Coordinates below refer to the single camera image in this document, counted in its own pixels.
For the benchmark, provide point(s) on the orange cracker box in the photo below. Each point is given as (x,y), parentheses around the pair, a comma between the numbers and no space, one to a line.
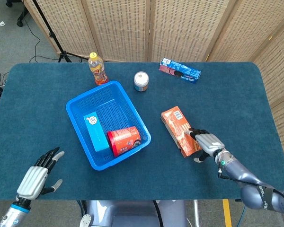
(177,127)

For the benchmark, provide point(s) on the silver table leg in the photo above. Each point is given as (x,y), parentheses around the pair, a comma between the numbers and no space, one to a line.
(196,212)

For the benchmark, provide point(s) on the grey robot torso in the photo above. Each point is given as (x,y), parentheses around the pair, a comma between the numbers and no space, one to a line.
(132,212)

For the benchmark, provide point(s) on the black office chair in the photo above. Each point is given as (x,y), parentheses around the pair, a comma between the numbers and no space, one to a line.
(20,22)

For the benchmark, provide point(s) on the red instant noodle cup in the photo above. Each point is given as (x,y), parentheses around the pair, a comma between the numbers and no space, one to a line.
(124,142)

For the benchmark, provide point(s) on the light blue cardboard box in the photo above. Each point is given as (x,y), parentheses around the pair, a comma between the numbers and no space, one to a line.
(95,134)

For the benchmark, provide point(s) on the blue cookie package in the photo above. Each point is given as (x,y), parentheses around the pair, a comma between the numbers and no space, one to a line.
(180,69)

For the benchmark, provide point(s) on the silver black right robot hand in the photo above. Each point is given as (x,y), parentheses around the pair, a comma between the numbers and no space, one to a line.
(210,144)

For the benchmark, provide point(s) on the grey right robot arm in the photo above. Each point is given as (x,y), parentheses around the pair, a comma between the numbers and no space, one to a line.
(239,172)

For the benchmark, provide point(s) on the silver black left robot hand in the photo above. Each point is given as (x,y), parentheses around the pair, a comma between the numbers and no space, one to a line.
(32,182)

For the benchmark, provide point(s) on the blue perforated plastic basket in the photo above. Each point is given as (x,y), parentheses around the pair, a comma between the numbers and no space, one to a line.
(113,108)

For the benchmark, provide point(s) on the glass jar white lid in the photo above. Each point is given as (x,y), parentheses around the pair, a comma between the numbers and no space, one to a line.
(141,79)

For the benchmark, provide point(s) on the iced tea bottle yellow cap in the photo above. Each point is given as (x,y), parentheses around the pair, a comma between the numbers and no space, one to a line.
(98,71)

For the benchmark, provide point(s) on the wicker folding screen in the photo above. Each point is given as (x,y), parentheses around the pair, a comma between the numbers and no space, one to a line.
(180,28)

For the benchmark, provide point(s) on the teal table mat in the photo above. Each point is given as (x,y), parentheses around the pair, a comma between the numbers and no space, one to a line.
(180,177)

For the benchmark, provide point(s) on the black tripod stand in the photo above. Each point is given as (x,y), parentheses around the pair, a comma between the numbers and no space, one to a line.
(52,35)

